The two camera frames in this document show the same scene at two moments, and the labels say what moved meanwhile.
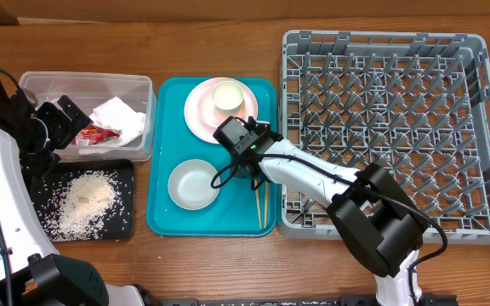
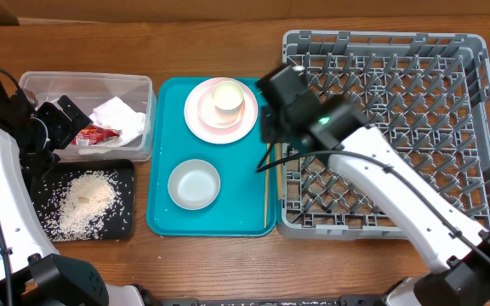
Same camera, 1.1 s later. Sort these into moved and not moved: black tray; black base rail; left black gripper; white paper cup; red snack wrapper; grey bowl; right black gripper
Moved: right black gripper
Not moved: red snack wrapper; grey bowl; black tray; left black gripper; white paper cup; black base rail
